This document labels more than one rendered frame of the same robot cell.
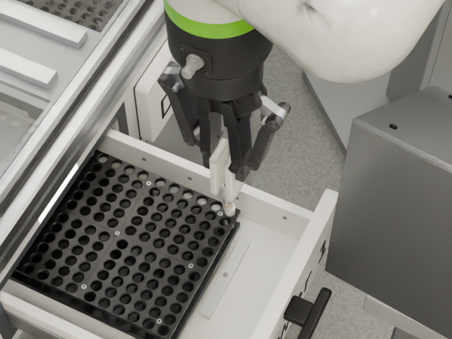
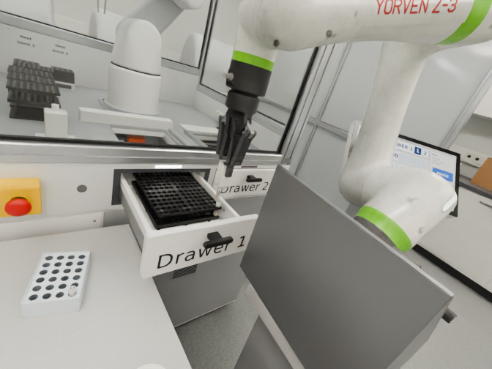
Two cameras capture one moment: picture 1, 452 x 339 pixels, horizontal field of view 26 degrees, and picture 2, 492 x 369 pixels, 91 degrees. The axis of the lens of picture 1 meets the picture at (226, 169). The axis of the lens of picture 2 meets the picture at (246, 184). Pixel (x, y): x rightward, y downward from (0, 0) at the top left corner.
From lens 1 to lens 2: 0.67 m
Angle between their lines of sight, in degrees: 36
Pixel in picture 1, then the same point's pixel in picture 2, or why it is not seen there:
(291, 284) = (219, 223)
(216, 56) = (238, 73)
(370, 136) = (281, 171)
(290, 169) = not seen: hidden behind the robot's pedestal
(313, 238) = (239, 220)
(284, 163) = not seen: hidden behind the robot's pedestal
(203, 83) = (230, 97)
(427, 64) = not seen: hidden behind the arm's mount
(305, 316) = (215, 238)
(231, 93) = (237, 105)
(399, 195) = (282, 209)
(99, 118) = (198, 159)
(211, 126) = (226, 140)
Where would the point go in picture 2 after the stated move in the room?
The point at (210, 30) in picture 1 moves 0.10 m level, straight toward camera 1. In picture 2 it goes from (240, 56) to (214, 44)
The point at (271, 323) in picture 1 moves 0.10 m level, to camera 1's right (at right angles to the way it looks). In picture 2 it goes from (199, 227) to (238, 250)
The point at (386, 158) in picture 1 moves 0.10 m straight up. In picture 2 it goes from (283, 184) to (300, 143)
